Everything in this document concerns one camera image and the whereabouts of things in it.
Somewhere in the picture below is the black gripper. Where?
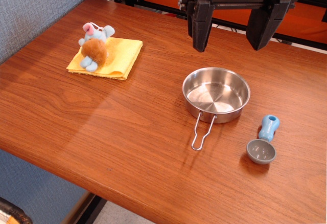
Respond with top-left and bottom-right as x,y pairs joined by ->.
178,0 -> 297,52

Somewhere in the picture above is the steel pot with wire handle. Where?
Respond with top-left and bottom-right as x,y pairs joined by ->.
182,67 -> 251,151

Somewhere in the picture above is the black chair edge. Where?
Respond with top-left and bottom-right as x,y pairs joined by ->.
1,197 -> 33,224

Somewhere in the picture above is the yellow folded cloth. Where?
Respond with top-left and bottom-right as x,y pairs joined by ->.
67,37 -> 143,80

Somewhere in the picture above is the blue and grey scoop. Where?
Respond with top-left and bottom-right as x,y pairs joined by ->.
246,115 -> 280,165

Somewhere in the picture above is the blue plush elephant toy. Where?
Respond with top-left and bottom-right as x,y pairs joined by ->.
78,22 -> 115,72

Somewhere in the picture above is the orange panel with black frame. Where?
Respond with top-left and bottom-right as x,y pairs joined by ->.
177,0 -> 298,52

